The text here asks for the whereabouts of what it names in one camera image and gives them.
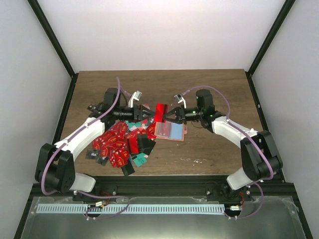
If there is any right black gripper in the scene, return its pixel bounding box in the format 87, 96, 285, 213
163, 105, 203, 125

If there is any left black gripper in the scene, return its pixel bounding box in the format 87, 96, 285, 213
114, 105, 156, 123

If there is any pink leather card holder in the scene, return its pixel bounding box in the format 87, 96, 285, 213
155, 122, 188, 141

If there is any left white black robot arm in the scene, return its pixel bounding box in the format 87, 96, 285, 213
35, 88, 155, 201

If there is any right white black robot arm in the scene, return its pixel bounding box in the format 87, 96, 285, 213
163, 86, 283, 201

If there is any black glossy card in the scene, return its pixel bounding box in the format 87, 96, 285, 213
137, 134, 156, 155

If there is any red card left pile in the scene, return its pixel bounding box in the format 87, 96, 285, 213
92, 121, 140, 157

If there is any teal card front pile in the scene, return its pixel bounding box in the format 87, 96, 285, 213
132, 153, 148, 167

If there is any black VIP card far left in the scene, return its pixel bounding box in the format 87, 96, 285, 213
87, 104, 98, 112

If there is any red VIP card front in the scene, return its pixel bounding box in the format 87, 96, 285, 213
110, 151, 130, 168

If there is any black card at front edge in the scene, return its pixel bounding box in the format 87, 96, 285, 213
121, 162, 135, 176

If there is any black card low left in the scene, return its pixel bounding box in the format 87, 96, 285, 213
96, 156, 109, 166

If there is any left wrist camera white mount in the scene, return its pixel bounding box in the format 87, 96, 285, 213
128, 91, 142, 108

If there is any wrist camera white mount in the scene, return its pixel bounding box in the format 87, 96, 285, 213
128, 91, 142, 108
174, 94, 187, 109

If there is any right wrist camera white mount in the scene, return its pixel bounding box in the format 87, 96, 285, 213
174, 94, 187, 109

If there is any black aluminium frame rail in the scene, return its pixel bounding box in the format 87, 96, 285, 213
32, 174, 295, 200

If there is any light blue slotted cable duct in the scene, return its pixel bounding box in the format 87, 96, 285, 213
36, 204, 225, 215

